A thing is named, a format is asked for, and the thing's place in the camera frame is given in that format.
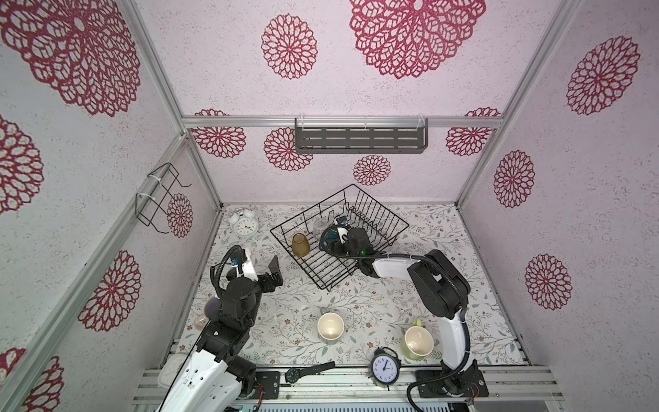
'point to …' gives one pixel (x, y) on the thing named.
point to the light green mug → (418, 341)
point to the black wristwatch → (294, 375)
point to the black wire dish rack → (361, 210)
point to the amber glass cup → (300, 245)
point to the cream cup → (330, 326)
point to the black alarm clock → (384, 367)
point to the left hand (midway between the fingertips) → (263, 261)
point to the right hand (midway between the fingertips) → (334, 231)
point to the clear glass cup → (319, 225)
